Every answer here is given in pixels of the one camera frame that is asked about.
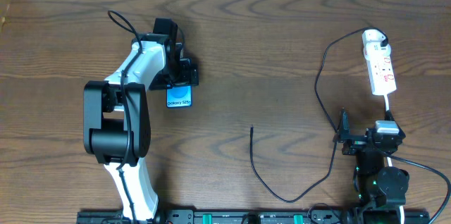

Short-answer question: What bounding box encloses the blue Galaxy smartphone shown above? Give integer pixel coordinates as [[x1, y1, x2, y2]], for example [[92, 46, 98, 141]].
[[166, 86, 192, 108]]

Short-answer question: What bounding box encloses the black charging cable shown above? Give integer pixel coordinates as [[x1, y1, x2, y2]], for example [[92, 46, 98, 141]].
[[249, 26, 390, 204]]

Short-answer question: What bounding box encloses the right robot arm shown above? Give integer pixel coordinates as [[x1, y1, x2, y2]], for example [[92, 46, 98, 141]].
[[333, 110, 409, 223]]

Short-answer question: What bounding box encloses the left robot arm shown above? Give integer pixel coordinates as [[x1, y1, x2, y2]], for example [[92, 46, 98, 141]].
[[83, 18, 199, 223]]

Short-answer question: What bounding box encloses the white charger plug adapter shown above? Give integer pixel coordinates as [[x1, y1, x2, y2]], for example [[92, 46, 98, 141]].
[[364, 42, 391, 61]]

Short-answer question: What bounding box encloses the white power strip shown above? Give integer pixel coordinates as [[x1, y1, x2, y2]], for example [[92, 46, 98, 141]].
[[362, 29, 397, 96]]

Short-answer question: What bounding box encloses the white power strip cord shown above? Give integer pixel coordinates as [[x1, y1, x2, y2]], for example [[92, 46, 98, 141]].
[[383, 94, 406, 224]]

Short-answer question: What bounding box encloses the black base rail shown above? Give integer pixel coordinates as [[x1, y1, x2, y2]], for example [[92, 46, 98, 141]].
[[75, 209, 429, 224]]

